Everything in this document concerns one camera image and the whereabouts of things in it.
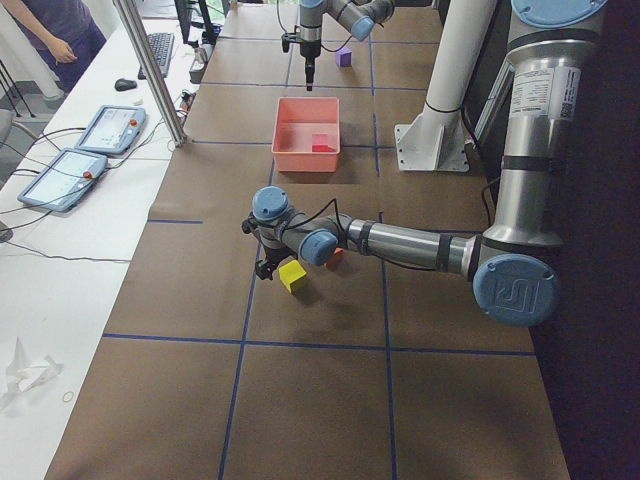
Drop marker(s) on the person in purple clothes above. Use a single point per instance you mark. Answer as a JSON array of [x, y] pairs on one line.
[[63, 33]]

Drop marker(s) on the pink plastic bin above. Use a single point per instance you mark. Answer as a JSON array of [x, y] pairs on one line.
[[297, 118]]

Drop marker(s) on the teach pendant tablet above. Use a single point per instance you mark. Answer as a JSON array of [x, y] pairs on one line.
[[64, 181], [112, 130]]

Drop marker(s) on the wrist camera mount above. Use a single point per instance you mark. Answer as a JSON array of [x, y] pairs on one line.
[[288, 39], [250, 226]]

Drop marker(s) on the crumpled white paper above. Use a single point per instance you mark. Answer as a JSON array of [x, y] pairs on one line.
[[20, 373]]

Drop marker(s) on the red foam block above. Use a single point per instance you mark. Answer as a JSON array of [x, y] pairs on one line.
[[320, 143]]

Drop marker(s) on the white mounting post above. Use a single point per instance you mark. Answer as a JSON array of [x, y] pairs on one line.
[[434, 141]]

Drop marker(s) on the orange foam block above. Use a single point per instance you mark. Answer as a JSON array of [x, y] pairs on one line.
[[335, 260]]

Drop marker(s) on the black computer mouse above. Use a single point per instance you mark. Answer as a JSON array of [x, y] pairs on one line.
[[123, 84]]

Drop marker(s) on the far teach pendant tablet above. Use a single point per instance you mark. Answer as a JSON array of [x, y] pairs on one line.
[[112, 130]]

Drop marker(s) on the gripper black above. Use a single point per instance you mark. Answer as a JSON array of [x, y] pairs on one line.
[[270, 257], [308, 51]]

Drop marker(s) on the near teach pendant tablet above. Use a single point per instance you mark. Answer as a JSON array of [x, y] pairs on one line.
[[64, 181]]

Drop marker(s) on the black keyboard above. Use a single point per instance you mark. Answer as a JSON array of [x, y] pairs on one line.
[[161, 44]]

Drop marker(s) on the yellow foam block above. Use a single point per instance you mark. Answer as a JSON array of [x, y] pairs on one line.
[[293, 276]]

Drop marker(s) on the aluminium frame post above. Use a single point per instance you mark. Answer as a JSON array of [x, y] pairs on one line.
[[133, 24]]

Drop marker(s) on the purple foam block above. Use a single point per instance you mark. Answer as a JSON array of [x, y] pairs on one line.
[[343, 57]]

